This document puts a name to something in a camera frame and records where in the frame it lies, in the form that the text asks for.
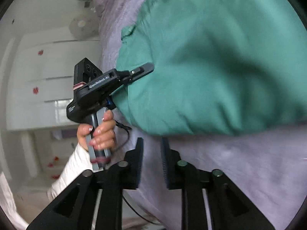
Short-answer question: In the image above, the white standing fan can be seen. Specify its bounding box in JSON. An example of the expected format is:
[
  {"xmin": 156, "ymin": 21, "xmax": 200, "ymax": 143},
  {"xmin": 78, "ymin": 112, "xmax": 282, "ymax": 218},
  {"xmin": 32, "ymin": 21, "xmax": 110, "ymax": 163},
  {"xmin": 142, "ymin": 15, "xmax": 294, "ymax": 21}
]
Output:
[{"xmin": 69, "ymin": 15, "xmax": 99, "ymax": 39}]

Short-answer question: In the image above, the lavender fleece blanket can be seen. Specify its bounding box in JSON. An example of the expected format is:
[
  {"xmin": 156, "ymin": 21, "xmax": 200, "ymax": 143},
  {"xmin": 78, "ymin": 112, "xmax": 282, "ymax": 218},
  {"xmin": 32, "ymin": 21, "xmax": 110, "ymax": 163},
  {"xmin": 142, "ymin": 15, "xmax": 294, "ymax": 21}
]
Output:
[{"xmin": 94, "ymin": 0, "xmax": 306, "ymax": 229}]

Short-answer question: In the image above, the green garment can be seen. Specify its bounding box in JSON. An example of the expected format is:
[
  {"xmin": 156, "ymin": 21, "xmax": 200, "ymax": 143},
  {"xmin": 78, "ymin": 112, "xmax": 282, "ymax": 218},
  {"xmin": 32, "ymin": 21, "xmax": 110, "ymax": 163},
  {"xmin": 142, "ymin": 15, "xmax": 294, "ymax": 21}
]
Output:
[{"xmin": 113, "ymin": 0, "xmax": 306, "ymax": 135}]

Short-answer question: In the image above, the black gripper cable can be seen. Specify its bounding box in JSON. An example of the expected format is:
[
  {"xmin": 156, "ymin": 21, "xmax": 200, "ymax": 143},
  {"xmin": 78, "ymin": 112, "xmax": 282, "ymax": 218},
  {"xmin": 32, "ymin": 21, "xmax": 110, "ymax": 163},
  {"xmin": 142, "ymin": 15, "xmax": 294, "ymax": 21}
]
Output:
[{"xmin": 111, "ymin": 119, "xmax": 159, "ymax": 225}]

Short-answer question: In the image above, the white sleeved left forearm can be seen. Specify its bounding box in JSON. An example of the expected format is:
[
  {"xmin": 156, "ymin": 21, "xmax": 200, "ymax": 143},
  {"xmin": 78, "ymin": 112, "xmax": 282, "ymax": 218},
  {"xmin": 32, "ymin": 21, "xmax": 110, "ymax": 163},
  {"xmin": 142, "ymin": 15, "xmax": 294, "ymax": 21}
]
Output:
[{"xmin": 47, "ymin": 144, "xmax": 93, "ymax": 202}]

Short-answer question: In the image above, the person's left hand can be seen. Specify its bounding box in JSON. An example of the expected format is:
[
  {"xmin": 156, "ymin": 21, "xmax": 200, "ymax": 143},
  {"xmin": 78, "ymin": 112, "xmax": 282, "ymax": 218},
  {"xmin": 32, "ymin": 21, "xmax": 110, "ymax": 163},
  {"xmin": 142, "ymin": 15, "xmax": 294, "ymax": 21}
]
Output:
[{"xmin": 77, "ymin": 110, "xmax": 116, "ymax": 151}]

